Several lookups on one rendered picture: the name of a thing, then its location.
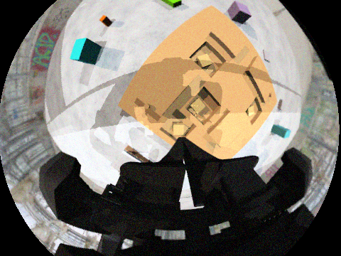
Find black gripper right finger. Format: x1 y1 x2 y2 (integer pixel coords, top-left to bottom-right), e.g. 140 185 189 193
182 137 259 207

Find teal cube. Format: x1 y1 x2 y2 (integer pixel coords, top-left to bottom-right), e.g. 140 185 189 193
70 38 102 65

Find teal block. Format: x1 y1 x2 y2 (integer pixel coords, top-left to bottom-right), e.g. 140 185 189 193
270 124 291 138

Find small green block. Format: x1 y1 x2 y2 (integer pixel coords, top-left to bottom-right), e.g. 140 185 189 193
161 0 181 8

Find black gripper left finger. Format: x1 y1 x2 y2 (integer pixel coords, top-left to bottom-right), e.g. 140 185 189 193
119 137 187 202

